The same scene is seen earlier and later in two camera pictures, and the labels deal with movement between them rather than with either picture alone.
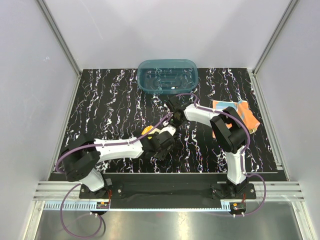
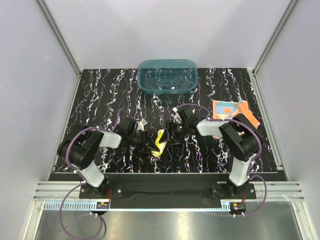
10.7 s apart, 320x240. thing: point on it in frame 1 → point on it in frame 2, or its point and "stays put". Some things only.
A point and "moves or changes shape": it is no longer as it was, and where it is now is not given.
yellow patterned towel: (148, 128) moves or changes shape
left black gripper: (162, 154) → (147, 144)
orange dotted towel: (243, 109) stays put
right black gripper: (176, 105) → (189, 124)
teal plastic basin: (167, 76) stays put
